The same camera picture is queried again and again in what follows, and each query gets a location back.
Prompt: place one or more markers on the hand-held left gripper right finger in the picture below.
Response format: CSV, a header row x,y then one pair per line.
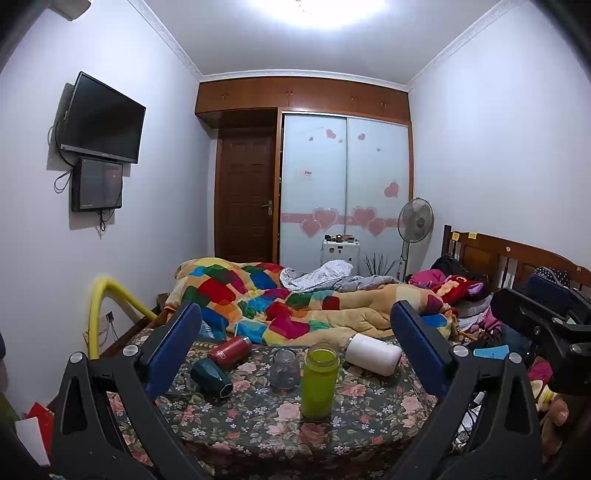
x,y
418,344

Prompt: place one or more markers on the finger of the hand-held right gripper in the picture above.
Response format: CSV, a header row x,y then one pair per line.
x,y
521,314

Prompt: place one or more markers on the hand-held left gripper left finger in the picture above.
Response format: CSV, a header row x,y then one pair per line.
x,y
178,341

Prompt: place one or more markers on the white cup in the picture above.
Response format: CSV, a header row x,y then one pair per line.
x,y
373,353

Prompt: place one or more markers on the dark teal cup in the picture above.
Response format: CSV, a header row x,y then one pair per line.
x,y
210,376

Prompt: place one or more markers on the clear glass cup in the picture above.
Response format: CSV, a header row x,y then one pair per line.
x,y
284,371

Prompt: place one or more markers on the person's right hand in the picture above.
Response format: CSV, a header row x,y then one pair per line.
x,y
558,424

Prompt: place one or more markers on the blue packet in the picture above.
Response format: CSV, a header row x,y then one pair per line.
x,y
213,330

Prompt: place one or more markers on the dark dotted bag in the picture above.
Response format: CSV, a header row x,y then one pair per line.
x,y
547,284

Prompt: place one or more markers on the light blue card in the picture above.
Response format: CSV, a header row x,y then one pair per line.
x,y
491,353

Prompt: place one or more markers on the red bottle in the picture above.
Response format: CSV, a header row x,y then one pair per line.
x,y
229,350

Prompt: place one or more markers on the wooden headboard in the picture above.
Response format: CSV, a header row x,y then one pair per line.
x,y
503,254

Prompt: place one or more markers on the pink clothing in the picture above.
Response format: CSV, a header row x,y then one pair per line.
x,y
427,278

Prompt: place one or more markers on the red plush toy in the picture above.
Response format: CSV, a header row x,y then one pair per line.
x,y
459,286

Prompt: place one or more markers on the black clothing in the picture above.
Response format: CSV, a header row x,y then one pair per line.
x,y
450,265

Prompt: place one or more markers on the dried twigs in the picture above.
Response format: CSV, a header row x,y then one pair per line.
x,y
379,266

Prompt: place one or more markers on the yellow foam tube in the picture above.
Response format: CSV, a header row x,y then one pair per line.
x,y
99,304

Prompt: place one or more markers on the green bottle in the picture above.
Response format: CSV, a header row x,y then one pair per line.
x,y
319,383

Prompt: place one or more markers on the grey white blanket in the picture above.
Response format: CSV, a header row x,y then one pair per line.
x,y
323,277

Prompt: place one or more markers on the floral bed sheet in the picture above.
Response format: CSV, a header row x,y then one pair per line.
x,y
258,429

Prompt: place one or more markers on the small white cabinet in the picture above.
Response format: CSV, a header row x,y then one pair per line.
x,y
340,251

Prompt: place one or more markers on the colourful patchwork quilt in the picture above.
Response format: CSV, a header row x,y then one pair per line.
x,y
295,309

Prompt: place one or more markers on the standing fan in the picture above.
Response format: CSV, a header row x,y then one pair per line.
x,y
416,220

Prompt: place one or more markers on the red paper bag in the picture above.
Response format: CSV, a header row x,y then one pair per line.
x,y
40,415

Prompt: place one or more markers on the wooden door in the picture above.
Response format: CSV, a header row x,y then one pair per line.
x,y
244,198

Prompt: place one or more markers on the wardrobe with heart stickers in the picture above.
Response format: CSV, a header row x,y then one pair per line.
x,y
346,184

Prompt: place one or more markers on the white paper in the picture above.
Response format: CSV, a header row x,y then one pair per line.
x,y
32,441

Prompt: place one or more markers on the wooden bed frame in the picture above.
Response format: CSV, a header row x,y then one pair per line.
x,y
134,330

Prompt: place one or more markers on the small wall monitor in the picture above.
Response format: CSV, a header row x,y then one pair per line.
x,y
98,184

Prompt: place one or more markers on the wall television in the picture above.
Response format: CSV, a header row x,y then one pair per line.
x,y
104,120

